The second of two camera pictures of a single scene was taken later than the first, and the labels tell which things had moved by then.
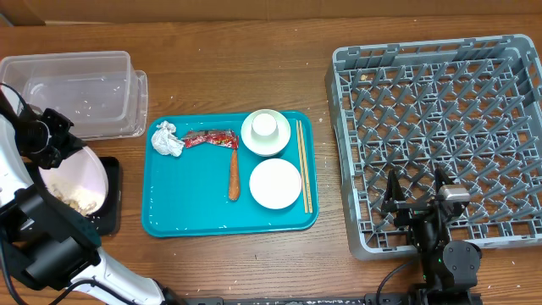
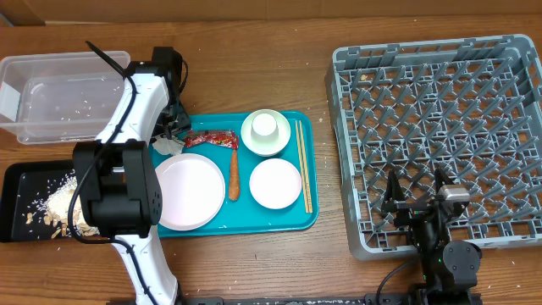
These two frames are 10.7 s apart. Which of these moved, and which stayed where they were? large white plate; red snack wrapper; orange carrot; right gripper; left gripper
Moved: large white plate; left gripper
Stayed: right gripper; red snack wrapper; orange carrot
